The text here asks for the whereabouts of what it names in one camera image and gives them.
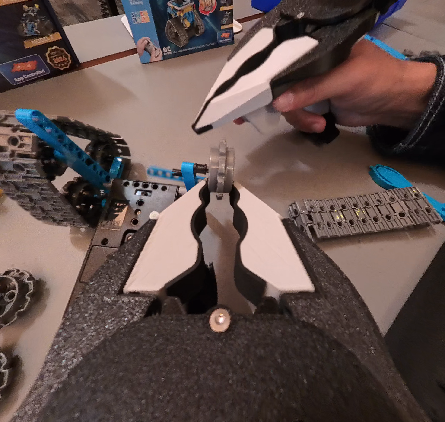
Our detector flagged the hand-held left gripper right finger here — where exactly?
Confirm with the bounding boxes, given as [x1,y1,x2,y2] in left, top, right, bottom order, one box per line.
[231,182,316,306]

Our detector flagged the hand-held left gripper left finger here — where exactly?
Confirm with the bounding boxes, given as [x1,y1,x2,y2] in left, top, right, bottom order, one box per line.
[123,180,209,294]

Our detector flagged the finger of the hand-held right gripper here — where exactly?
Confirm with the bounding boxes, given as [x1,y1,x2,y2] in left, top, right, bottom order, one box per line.
[192,35,319,134]
[222,28,277,82]

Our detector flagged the black motor battery block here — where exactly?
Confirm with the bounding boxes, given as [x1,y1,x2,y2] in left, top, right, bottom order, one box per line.
[0,108,209,285]

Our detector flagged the long blue toy beam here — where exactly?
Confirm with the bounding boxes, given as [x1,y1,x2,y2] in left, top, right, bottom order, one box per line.
[147,162,209,193]

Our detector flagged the grey toy sprocket wheel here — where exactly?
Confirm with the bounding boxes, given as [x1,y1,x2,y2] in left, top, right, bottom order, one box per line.
[208,139,236,200]

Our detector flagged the grey toy track belt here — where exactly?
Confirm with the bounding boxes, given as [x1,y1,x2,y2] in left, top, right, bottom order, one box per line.
[288,186,443,242]

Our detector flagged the person's right forearm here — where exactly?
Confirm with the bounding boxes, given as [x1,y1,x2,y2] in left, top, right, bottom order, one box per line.
[367,55,445,158]

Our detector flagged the person's right hand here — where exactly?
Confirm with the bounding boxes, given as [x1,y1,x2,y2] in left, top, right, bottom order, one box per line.
[273,39,439,134]

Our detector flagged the blue robot kit box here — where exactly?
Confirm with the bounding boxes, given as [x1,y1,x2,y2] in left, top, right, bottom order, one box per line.
[0,0,80,93]
[114,0,235,64]

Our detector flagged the white rounded board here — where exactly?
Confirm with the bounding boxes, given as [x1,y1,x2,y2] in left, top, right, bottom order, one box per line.
[120,14,245,38]

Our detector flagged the blue brick separator tool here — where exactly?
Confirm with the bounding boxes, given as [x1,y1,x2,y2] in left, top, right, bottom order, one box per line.
[369,164,445,221]

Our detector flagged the black dimpled pad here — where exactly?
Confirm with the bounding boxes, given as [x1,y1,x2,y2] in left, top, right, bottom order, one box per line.
[384,234,445,422]

